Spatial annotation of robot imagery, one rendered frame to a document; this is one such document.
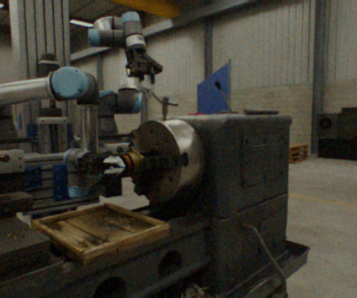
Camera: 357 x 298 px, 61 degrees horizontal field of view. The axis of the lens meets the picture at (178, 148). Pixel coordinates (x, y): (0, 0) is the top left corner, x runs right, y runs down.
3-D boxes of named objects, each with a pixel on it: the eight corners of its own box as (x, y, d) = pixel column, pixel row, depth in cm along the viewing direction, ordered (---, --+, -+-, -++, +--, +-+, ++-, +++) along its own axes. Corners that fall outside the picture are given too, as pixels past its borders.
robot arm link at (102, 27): (91, 14, 169) (87, 24, 127) (111, 16, 171) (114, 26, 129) (91, 36, 174) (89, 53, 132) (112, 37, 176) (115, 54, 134)
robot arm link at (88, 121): (79, 75, 136) (82, 182, 141) (68, 71, 125) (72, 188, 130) (105, 74, 135) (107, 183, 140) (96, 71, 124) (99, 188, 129)
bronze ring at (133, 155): (133, 149, 114) (112, 151, 107) (149, 151, 107) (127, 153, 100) (133, 174, 114) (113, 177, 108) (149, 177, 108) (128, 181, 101)
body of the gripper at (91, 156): (92, 177, 103) (76, 172, 111) (115, 174, 109) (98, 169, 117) (92, 154, 102) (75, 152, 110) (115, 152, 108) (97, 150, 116)
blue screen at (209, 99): (186, 155, 1003) (185, 83, 980) (210, 155, 1010) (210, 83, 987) (209, 181, 595) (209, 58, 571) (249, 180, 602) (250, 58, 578)
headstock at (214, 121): (218, 178, 187) (218, 115, 183) (294, 192, 154) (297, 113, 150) (143, 197, 145) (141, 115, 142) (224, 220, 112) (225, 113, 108)
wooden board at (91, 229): (108, 212, 123) (108, 202, 123) (170, 235, 98) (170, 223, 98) (31, 231, 102) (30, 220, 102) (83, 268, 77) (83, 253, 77)
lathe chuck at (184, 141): (142, 185, 135) (146, 114, 128) (194, 209, 113) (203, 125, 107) (125, 189, 128) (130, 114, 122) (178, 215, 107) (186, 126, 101)
